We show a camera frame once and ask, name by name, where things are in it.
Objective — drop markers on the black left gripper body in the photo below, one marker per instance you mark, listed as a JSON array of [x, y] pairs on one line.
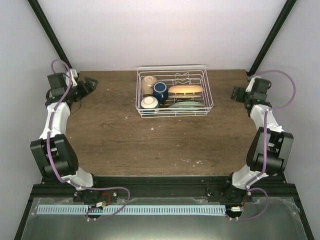
[[77, 95]]

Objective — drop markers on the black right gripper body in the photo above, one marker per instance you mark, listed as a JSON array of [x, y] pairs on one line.
[[239, 97]]

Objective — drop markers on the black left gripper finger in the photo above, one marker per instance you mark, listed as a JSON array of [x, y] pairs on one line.
[[86, 91], [91, 83]]

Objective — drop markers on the yellow woven round plate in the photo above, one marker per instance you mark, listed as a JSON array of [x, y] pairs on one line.
[[184, 95]]

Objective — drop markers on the green plate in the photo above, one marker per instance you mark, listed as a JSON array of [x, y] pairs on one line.
[[187, 105]]

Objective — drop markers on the large cream ceramic bowl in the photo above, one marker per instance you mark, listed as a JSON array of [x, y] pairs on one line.
[[147, 84]]

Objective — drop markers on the teal cup white interior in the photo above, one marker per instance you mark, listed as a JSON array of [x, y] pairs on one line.
[[150, 104]]

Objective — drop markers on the dark blue mug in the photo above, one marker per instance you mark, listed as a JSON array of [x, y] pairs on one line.
[[160, 92]]

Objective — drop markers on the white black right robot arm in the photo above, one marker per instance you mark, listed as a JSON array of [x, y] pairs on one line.
[[270, 149]]

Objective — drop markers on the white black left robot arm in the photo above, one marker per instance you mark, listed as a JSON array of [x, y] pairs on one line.
[[53, 154]]

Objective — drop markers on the metal sheet front panel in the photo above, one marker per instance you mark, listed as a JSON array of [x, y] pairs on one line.
[[274, 218]]

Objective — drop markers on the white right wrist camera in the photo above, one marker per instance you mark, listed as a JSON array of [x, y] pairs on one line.
[[250, 85]]

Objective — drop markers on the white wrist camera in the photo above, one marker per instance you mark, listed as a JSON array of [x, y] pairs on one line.
[[250, 85], [71, 76]]

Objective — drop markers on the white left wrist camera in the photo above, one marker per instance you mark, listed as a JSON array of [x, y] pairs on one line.
[[71, 76]]

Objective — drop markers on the white wire dish rack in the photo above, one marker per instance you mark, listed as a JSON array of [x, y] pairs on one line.
[[173, 75]]

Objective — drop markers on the black left frame post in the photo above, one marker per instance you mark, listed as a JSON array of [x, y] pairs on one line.
[[46, 26]]

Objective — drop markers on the black frame post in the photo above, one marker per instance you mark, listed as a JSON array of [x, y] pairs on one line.
[[279, 22], [46, 26]]

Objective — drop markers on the black right frame post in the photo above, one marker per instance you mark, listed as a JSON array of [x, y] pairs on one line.
[[279, 22]]

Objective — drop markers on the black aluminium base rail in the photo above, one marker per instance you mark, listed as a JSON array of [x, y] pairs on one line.
[[213, 188]]

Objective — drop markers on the light blue slotted cable duct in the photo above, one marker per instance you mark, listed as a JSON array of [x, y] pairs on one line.
[[148, 210]]

